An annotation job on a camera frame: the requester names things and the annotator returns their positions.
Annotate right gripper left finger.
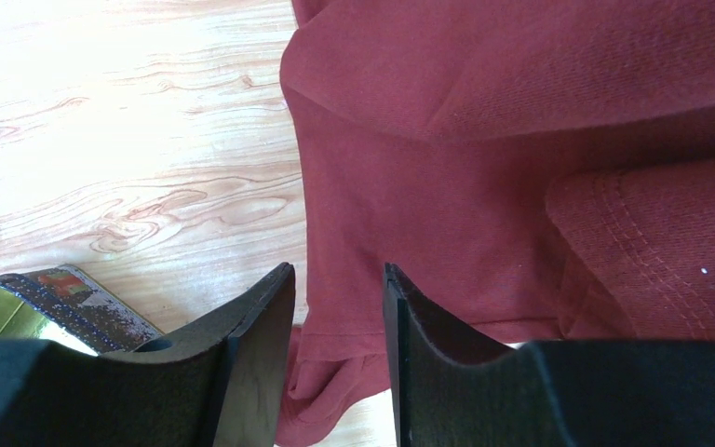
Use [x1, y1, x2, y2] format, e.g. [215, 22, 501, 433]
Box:
[0, 263, 295, 446]

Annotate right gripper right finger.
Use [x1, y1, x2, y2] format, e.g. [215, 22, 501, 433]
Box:
[383, 264, 573, 446]

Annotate gold metal tray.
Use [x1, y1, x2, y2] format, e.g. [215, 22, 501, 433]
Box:
[0, 264, 163, 356]

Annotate red shirt on hanger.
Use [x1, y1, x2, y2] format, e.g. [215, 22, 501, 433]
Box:
[276, 1, 715, 446]

